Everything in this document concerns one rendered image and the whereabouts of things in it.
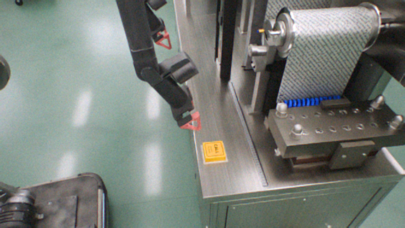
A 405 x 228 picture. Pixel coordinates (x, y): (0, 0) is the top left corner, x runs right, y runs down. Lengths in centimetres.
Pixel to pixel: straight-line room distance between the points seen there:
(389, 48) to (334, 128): 30
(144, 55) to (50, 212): 125
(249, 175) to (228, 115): 28
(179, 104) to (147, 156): 138
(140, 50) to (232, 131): 51
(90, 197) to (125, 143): 65
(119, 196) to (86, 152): 51
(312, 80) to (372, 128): 23
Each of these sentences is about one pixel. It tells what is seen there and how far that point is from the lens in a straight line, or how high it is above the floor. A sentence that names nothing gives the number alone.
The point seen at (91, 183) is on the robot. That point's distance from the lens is 178.
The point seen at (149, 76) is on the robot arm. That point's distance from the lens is 67.
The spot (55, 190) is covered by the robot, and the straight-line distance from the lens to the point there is 183.
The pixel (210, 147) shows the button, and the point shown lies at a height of 92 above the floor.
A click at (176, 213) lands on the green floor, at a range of 183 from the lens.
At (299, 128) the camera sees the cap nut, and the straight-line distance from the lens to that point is 83.
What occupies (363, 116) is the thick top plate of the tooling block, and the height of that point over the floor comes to 103.
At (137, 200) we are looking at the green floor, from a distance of 191.
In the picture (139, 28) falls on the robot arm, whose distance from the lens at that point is 63.
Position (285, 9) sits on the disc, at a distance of 88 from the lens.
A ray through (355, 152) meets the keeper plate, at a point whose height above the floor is 99.
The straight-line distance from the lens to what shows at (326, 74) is 97.
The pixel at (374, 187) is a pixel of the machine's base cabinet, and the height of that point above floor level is 83.
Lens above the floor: 164
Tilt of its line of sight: 43 degrees down
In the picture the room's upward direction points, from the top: straight up
